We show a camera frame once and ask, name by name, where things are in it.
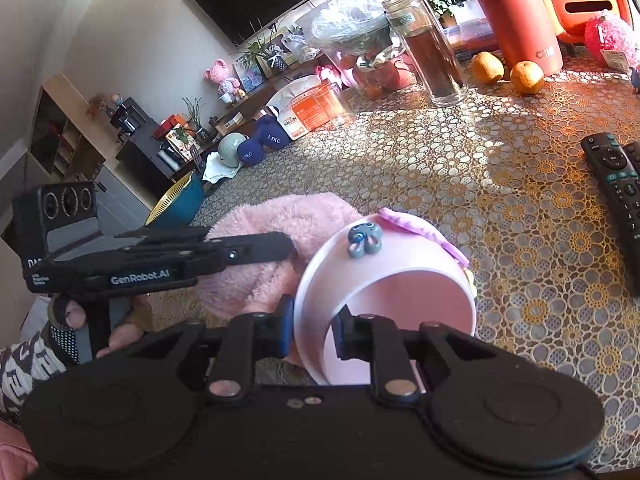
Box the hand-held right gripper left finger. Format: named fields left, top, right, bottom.
left=150, top=294, right=296, bottom=406

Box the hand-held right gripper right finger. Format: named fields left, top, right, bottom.
left=330, top=306, right=483, bottom=407

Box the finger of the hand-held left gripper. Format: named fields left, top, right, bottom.
left=117, top=225, right=297, bottom=286

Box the pink towel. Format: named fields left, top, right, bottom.
left=197, top=192, right=363, bottom=361

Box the pink and purple cup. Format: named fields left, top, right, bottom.
left=292, top=214, right=476, bottom=386

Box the person's left forearm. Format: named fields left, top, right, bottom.
left=0, top=322, right=68, bottom=413

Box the person's left hand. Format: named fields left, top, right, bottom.
left=49, top=292, right=152, bottom=362

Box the teal basin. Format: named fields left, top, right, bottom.
left=147, top=175, right=206, bottom=228

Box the white cloth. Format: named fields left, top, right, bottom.
left=202, top=152, right=241, bottom=184

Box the blue dumbbell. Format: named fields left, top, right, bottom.
left=235, top=137, right=266, bottom=166
left=255, top=116, right=293, bottom=151

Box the black side cabinet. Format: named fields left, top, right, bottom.
left=116, top=120, right=201, bottom=196

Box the small potted plant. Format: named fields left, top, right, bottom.
left=182, top=97, right=211, bottom=143

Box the wooden shelf unit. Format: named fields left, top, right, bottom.
left=25, top=74, right=107, bottom=181

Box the orange tissue box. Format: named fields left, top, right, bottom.
left=267, top=75, right=351, bottom=138

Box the black coffee machine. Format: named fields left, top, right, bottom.
left=107, top=95, right=146, bottom=136

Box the pink teddy bear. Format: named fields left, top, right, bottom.
left=204, top=59, right=241, bottom=103

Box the clear drinking glass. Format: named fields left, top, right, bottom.
left=317, top=82, right=358, bottom=128

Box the person's pink clothing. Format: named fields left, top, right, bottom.
left=0, top=420, right=40, bottom=480

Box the small plant in dark vase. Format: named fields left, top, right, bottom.
left=232, top=20, right=291, bottom=73

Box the plastic bag of fruit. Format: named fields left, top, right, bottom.
left=320, top=40, right=418, bottom=101

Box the clear plastic bag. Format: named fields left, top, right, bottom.
left=295, top=0, right=401, bottom=56

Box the glass tea bottle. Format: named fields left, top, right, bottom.
left=382, top=0, right=469, bottom=107

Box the orange fruit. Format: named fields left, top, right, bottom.
left=471, top=51, right=505, bottom=85
left=510, top=60, right=545, bottom=95

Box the black remote control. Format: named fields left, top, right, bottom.
left=581, top=132, right=640, bottom=281

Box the red water bottle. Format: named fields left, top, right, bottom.
left=460, top=0, right=564, bottom=77

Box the pink fluffy ball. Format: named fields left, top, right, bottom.
left=584, top=14, right=640, bottom=73

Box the blue photo frame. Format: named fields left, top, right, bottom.
left=232, top=60, right=266, bottom=93

